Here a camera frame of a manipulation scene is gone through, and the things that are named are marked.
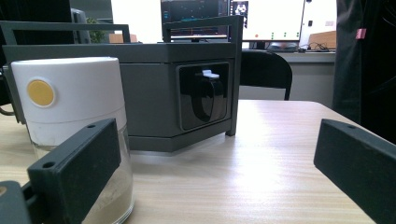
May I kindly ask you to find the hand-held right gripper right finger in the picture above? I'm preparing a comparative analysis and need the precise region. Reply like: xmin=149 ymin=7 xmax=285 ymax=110
xmin=313 ymin=119 xmax=396 ymax=224

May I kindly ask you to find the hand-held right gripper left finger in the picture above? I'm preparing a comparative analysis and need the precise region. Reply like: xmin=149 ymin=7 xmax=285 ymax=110
xmin=27 ymin=118 xmax=121 ymax=224

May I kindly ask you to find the glass jar with white lid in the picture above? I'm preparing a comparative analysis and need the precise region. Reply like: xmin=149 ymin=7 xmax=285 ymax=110
xmin=10 ymin=56 xmax=135 ymax=224

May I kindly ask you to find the dark grey bin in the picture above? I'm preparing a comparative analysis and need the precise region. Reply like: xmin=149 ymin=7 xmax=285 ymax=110
xmin=0 ymin=15 xmax=245 ymax=153

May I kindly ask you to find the dark curtain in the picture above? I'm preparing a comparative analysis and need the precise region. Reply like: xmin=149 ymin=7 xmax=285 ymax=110
xmin=0 ymin=0 xmax=74 ymax=45
xmin=332 ymin=0 xmax=396 ymax=145

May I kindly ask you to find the brown cardboard box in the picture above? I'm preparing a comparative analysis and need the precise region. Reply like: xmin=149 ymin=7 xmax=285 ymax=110
xmin=307 ymin=31 xmax=337 ymax=50

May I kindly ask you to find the green plant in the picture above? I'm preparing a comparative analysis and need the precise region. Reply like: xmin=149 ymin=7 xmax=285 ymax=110
xmin=86 ymin=17 xmax=106 ymax=44

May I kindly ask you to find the black folding chair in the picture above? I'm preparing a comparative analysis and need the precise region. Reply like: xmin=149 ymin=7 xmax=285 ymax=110
xmin=239 ymin=49 xmax=293 ymax=101

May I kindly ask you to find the monitor with white screen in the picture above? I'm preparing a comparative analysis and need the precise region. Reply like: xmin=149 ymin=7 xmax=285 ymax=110
xmin=230 ymin=0 xmax=307 ymax=43

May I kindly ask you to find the monitor with dark screen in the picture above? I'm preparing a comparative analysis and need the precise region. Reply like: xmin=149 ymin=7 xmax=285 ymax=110
xmin=161 ymin=0 xmax=232 ymax=41

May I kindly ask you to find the tangle of desk cables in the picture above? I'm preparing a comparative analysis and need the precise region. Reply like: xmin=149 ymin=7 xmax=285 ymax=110
xmin=298 ymin=41 xmax=330 ymax=53

